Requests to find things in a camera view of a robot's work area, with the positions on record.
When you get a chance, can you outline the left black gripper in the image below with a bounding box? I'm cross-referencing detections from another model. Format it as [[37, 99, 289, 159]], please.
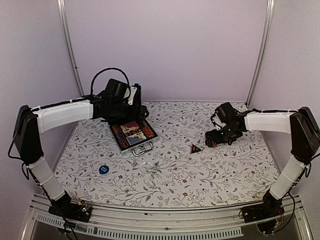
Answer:
[[111, 100, 149, 122]]

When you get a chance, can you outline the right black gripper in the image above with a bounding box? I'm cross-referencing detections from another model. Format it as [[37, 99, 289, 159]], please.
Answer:
[[206, 124, 240, 148]]

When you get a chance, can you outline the blue playing card deck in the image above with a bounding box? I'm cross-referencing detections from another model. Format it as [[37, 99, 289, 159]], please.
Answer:
[[126, 132, 147, 146]]

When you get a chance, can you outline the aluminium poker case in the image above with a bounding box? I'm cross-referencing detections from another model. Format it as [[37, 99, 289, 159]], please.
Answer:
[[108, 104, 159, 157]]

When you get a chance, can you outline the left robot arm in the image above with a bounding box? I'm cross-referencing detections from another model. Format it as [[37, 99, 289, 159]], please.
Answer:
[[11, 78, 149, 217]]

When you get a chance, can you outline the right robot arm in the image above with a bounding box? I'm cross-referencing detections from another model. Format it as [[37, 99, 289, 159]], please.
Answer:
[[205, 102, 320, 218]]

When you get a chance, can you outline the poker chip row left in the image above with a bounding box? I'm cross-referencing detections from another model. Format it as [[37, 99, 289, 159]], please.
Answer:
[[111, 124, 129, 150]]

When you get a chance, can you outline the poker chip row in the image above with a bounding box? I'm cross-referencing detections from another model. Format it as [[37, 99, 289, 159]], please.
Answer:
[[111, 124, 129, 150], [140, 122, 155, 139]]

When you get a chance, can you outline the black triangle marker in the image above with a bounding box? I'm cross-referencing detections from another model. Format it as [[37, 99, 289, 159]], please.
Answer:
[[190, 144, 202, 154]]

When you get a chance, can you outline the poker chip row right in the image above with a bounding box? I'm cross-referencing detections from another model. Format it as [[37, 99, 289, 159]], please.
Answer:
[[140, 122, 155, 139]]

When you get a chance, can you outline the blue round button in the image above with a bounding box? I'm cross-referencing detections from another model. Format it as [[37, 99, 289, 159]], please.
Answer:
[[98, 165, 110, 175]]

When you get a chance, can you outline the clear round dealer button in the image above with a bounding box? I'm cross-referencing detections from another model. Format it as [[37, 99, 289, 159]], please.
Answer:
[[139, 161, 155, 174]]

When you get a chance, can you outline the floral table mat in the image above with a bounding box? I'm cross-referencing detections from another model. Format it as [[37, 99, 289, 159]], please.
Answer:
[[54, 102, 279, 208]]

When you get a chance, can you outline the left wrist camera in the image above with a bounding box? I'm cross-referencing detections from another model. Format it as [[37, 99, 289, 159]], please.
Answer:
[[127, 83, 141, 106]]

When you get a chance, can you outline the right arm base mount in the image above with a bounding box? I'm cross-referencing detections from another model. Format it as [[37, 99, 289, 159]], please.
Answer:
[[239, 200, 285, 235]]

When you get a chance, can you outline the right aluminium frame post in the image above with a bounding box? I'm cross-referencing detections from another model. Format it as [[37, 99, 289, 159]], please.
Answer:
[[245, 0, 275, 107]]

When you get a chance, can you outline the aluminium frame post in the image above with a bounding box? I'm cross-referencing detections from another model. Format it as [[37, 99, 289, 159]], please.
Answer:
[[245, 0, 275, 107], [56, 0, 84, 96]]

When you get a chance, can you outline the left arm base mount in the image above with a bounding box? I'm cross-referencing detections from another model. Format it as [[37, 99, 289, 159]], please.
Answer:
[[48, 198, 93, 223]]

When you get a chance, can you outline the left aluminium frame post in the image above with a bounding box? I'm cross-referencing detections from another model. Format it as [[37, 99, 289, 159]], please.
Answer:
[[56, 0, 84, 96]]

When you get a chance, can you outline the front aluminium rail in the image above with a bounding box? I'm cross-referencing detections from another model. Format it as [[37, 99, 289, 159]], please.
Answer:
[[21, 194, 315, 240]]

